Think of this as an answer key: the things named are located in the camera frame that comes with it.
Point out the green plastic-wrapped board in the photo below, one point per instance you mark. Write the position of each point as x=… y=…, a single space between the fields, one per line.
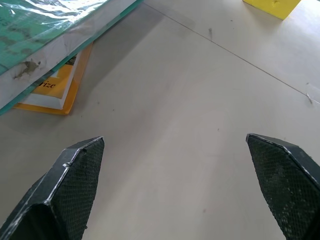
x=37 y=32

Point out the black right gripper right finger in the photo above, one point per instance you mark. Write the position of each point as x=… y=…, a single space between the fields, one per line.
x=287 y=185

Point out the yellow and white book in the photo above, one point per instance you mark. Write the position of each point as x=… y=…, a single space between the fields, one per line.
x=58 y=92

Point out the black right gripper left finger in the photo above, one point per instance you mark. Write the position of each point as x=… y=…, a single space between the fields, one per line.
x=67 y=190

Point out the yellow block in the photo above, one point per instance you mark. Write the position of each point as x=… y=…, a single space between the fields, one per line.
x=272 y=6

